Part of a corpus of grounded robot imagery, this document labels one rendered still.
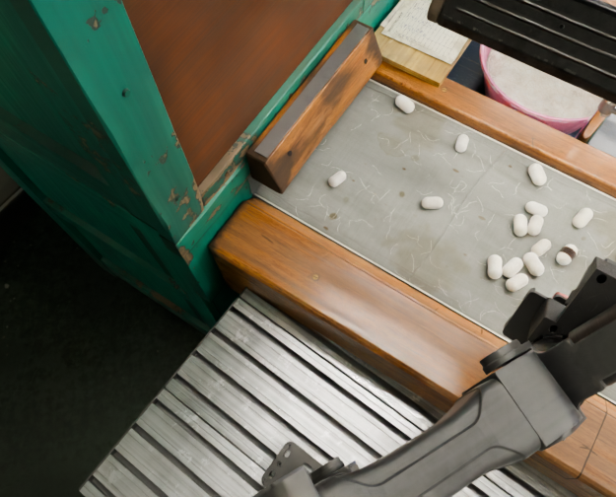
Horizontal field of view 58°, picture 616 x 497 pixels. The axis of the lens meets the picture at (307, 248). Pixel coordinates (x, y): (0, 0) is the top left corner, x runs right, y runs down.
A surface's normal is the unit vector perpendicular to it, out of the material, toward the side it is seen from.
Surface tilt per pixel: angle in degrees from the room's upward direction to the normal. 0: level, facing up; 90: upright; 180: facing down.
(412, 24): 0
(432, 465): 18
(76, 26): 90
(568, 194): 0
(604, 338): 47
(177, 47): 90
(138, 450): 0
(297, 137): 67
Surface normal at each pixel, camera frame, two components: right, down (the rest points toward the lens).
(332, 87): 0.75, 0.31
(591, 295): -0.43, 0.34
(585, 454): -0.02, -0.40
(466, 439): 0.25, -0.52
